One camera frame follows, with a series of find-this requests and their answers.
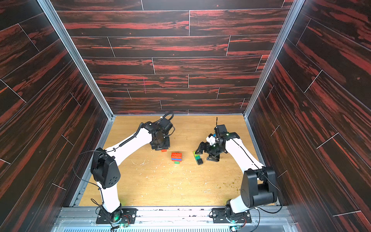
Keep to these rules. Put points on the aluminium corner post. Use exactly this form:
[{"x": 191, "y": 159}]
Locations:
[
  {"x": 282, "y": 36},
  {"x": 62, "y": 33}
]

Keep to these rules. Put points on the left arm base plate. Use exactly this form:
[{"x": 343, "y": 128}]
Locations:
[{"x": 124, "y": 216}]

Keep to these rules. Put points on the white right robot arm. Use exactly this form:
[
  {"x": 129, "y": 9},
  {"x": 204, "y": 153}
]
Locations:
[{"x": 258, "y": 185}]

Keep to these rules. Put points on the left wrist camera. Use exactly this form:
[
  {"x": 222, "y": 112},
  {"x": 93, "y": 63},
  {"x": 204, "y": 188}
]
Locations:
[{"x": 165, "y": 126}]

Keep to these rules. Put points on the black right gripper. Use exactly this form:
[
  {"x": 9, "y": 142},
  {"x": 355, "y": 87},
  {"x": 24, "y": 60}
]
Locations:
[{"x": 208, "y": 147}]

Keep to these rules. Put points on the aluminium corner post right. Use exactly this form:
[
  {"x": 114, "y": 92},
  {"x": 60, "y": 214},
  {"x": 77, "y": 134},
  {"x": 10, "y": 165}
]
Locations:
[{"x": 282, "y": 36}]

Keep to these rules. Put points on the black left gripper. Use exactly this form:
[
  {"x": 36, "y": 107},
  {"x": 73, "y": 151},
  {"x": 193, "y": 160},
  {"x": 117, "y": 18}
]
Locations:
[{"x": 167, "y": 145}]

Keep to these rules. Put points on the aluminium front rail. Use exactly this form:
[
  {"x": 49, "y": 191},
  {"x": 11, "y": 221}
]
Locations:
[{"x": 176, "y": 219}]

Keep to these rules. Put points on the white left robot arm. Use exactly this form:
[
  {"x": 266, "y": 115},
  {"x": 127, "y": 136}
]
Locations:
[{"x": 105, "y": 163}]

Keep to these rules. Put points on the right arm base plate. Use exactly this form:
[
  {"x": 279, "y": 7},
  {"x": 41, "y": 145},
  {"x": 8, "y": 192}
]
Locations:
[{"x": 222, "y": 215}]

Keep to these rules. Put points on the aluminium corner post left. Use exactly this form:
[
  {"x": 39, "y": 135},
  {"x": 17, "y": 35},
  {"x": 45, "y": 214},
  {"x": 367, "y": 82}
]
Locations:
[{"x": 62, "y": 33}]

